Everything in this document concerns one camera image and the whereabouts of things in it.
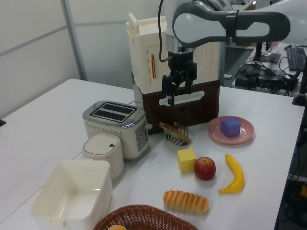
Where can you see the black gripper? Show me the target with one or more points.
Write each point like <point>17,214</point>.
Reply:
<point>181,64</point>

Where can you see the yellow cube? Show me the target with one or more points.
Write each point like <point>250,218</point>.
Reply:
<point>185,160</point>

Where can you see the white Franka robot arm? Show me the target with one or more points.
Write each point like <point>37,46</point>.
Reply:
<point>204,24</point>

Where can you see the purple cube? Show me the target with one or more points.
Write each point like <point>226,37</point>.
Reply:
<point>229,127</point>

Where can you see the dark brown drawer base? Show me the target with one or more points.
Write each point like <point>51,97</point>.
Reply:
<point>204,112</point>

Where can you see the brown bread slice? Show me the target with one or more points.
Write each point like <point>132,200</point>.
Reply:
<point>173,133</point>

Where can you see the metal toast rack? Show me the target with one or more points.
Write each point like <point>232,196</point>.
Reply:
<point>176,140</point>

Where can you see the white oven appliance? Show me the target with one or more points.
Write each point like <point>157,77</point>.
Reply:
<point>144,36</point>

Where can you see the cream and chrome toaster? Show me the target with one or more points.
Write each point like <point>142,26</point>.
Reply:
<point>112,129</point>

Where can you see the black electronics box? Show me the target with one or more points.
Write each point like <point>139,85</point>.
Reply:
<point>259,77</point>

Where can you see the pink plate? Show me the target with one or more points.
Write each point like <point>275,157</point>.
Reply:
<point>245,134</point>

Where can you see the red apple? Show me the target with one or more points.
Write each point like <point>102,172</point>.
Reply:
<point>204,169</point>

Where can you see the black monitor stand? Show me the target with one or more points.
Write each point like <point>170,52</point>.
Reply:
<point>267,57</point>

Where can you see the small white lidded bin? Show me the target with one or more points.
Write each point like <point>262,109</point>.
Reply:
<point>102,146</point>

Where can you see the yellow banana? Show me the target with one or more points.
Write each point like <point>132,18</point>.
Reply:
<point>236,175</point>

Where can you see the orange striped bread roll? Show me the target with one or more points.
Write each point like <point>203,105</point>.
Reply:
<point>185,201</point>

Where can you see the black keyboard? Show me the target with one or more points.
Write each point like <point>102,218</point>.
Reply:
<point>297,58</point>

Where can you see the brown wicker basket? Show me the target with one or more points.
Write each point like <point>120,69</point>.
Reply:
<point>144,218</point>

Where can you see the open cream plastic container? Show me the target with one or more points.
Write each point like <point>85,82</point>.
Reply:
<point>72,191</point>

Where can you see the golden bread bun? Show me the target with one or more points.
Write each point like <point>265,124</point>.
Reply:
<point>117,227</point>

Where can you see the black clamp mount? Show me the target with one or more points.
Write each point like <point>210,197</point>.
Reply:
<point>301,93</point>

